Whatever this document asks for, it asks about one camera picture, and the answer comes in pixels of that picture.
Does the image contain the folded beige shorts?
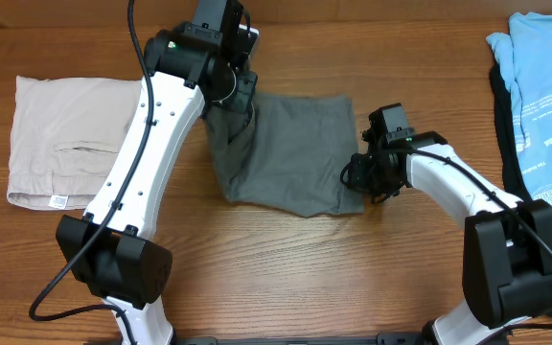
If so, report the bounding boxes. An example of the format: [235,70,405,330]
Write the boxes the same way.
[7,76,142,211]

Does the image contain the grey shorts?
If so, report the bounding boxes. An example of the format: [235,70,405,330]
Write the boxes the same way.
[204,93,364,218]

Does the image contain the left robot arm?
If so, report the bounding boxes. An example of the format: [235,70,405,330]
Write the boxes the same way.
[56,0,260,344]

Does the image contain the light blue printed t-shirt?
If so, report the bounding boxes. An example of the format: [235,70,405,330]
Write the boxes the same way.
[486,12,552,206]

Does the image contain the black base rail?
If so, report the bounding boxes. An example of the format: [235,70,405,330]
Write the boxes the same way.
[172,333,431,345]

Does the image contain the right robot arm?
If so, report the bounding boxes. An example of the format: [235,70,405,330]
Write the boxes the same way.
[340,103,552,344]

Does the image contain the black garment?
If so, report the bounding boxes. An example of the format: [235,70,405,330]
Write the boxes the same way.
[489,62,532,201]

